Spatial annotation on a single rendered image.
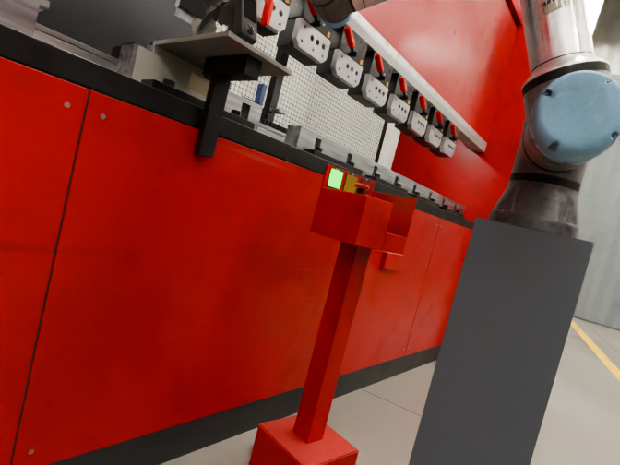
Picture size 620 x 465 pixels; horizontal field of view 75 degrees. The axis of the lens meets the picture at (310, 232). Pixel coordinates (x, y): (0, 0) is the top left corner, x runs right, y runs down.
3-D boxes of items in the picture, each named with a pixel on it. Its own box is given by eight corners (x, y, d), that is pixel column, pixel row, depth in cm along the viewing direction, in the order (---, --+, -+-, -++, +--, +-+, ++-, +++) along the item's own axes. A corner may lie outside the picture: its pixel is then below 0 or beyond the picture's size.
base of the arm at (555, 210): (571, 243, 79) (585, 194, 79) (582, 240, 66) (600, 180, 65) (489, 225, 86) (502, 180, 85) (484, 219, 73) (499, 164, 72)
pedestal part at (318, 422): (306, 444, 106) (357, 244, 103) (292, 431, 110) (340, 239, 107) (322, 439, 110) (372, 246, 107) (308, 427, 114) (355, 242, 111)
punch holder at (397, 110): (389, 113, 166) (399, 72, 165) (372, 112, 171) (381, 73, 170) (405, 124, 177) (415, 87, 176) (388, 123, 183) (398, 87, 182)
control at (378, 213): (354, 245, 94) (374, 169, 93) (309, 231, 106) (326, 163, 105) (402, 254, 108) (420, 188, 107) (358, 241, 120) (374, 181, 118)
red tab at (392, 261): (383, 268, 165) (387, 252, 165) (379, 268, 167) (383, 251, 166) (399, 270, 177) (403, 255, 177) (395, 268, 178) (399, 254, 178)
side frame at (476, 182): (462, 363, 257) (563, -1, 244) (352, 315, 310) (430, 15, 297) (474, 357, 277) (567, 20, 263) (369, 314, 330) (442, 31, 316)
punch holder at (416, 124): (410, 127, 181) (420, 90, 180) (393, 126, 186) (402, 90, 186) (423, 137, 193) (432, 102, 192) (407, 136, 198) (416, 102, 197)
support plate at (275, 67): (228, 35, 75) (229, 29, 75) (154, 44, 91) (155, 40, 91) (292, 76, 89) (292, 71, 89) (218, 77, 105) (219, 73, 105)
